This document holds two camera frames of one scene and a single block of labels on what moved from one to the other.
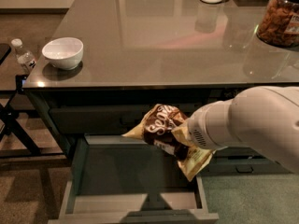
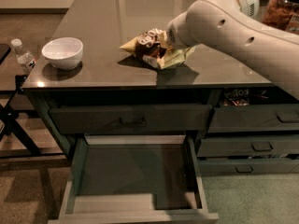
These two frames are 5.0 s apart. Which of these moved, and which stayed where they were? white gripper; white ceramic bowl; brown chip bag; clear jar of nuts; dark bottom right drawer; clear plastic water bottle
Moved: brown chip bag; white gripper
Stayed: clear plastic water bottle; white ceramic bowl; dark bottom right drawer; clear jar of nuts
